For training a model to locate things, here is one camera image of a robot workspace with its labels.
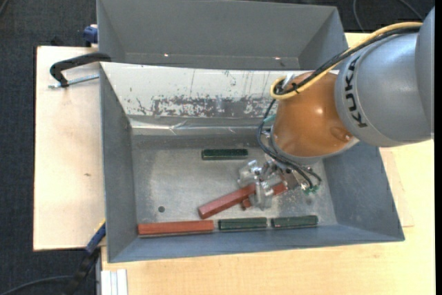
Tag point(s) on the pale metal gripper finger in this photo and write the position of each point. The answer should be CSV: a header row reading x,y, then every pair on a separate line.
x,y
264,197
247,173

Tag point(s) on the dark green flat block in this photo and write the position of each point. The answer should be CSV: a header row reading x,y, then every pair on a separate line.
x,y
224,154
294,221
242,224

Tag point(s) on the red-brown block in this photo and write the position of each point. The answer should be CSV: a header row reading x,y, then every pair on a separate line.
x,y
176,227
247,203
224,202

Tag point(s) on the grey metal bin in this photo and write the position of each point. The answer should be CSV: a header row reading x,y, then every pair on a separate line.
x,y
179,183

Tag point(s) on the pale wood board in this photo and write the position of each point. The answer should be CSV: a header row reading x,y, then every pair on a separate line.
x,y
69,155

